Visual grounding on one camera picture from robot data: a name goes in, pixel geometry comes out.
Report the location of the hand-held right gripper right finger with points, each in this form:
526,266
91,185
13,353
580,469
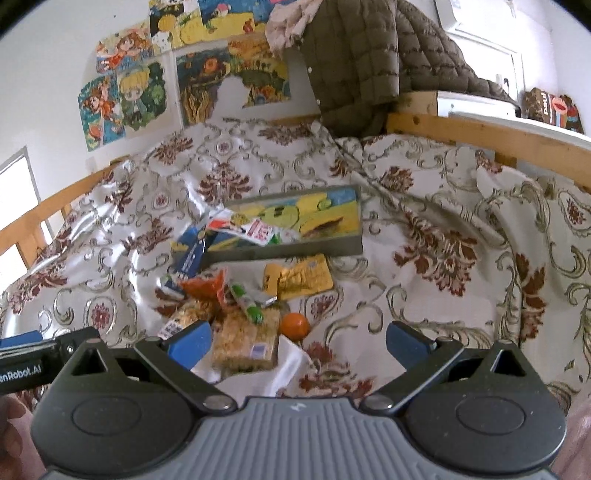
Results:
406,344

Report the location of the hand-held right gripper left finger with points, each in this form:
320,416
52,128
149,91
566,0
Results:
191,344

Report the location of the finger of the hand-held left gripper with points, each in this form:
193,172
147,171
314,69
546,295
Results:
69,340

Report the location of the rice cracker packet white label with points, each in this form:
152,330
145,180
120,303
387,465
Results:
191,314

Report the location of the orange chips bag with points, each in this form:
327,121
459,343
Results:
203,286

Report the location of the green stick snack packet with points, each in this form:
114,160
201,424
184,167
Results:
247,304

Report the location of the dark blue snack carton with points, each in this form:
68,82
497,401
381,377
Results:
187,261

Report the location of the small dark yellow snack packet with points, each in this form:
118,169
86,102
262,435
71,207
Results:
271,279

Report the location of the mandarin orange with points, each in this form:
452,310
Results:
294,326

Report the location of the blue snack packet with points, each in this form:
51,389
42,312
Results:
196,235

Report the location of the gold foil snack packet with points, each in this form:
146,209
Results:
304,277

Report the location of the red white snack packet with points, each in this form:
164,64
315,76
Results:
256,232
224,221

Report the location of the grey tray with painted bottom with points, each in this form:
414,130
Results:
323,217

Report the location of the small blue white packet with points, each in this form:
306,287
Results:
171,285

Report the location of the white wrapper packet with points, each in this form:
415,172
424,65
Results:
264,299

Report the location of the floral patterned blanket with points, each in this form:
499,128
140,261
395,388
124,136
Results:
415,207

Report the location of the window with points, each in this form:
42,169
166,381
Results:
18,203

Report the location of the pink clothing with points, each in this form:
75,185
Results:
577,452

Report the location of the brown printed bag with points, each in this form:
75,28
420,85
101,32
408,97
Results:
551,110

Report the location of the olive quilted jacket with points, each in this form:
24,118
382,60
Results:
360,60

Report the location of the pink cloth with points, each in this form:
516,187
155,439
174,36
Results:
288,23

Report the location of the wooden bed frame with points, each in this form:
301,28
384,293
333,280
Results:
508,134

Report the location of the cartoon characters wall poster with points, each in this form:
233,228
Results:
124,101

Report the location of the painted landscape wall poster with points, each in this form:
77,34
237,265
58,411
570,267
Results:
203,78

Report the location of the small cartoon girl wall poster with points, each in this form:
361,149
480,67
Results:
124,46

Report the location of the blue yellow cartoon wall poster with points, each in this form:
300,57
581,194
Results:
231,14

